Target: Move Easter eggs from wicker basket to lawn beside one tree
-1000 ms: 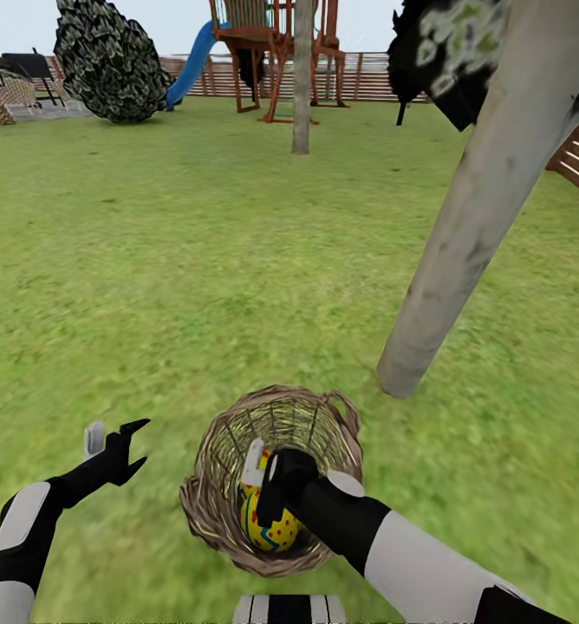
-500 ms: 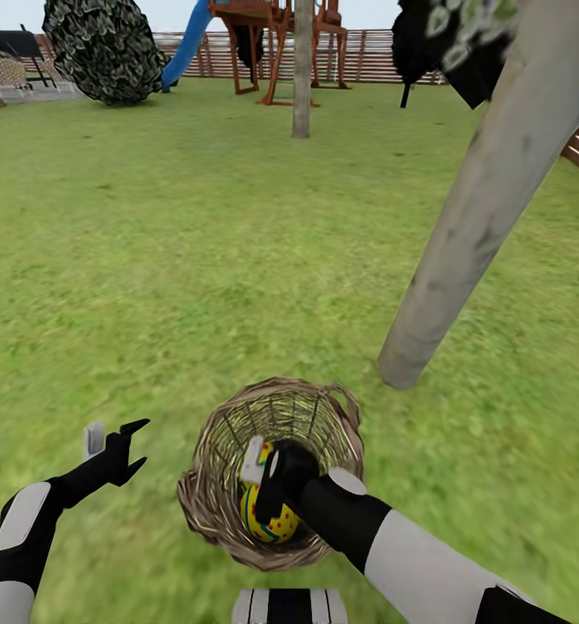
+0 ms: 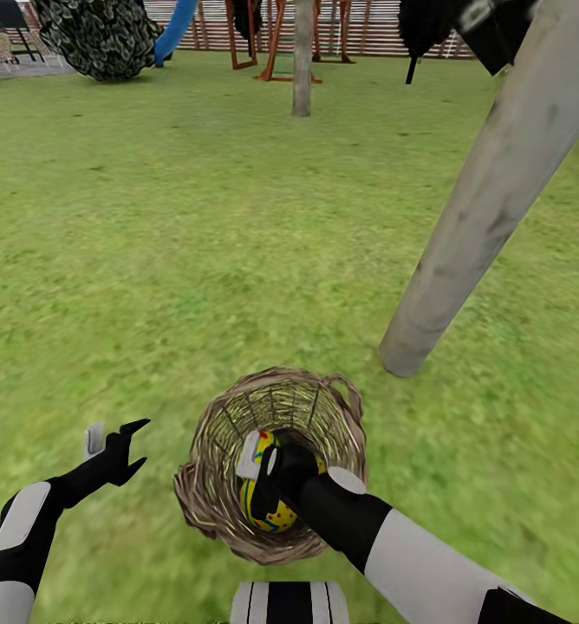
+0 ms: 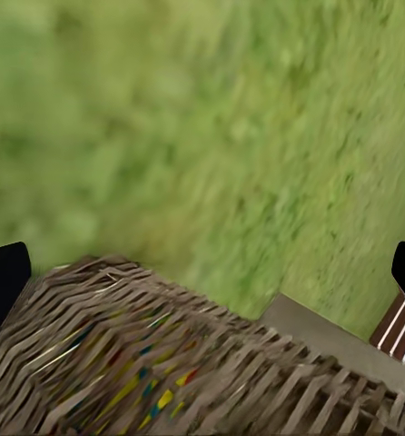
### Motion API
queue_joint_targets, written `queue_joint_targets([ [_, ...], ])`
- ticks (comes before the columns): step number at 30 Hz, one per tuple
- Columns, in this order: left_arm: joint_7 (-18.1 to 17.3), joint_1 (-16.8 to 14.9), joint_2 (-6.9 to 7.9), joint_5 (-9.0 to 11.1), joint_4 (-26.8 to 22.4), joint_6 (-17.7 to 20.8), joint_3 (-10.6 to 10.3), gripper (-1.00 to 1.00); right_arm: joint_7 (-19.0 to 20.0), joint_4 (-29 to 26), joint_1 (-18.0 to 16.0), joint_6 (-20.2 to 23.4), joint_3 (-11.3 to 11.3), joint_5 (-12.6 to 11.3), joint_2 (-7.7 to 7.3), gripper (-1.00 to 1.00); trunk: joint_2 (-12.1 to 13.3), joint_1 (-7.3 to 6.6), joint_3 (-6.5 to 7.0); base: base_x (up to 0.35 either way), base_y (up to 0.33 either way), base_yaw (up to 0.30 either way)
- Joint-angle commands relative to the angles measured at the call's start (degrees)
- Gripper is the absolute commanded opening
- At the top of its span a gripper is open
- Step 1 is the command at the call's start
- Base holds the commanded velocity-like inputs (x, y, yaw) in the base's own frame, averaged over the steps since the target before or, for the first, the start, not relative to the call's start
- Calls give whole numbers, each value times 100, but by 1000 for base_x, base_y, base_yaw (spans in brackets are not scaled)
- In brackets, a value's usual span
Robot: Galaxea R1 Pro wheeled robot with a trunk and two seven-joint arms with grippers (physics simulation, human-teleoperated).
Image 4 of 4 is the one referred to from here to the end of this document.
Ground wicker basket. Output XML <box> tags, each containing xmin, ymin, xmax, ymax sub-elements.
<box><xmin>0</xmin><ymin>254</ymin><xmax>405</xmax><ymax>436</ymax></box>

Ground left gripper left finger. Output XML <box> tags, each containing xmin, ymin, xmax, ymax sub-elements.
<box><xmin>0</xmin><ymin>241</ymin><xmax>32</xmax><ymax>326</ymax></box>

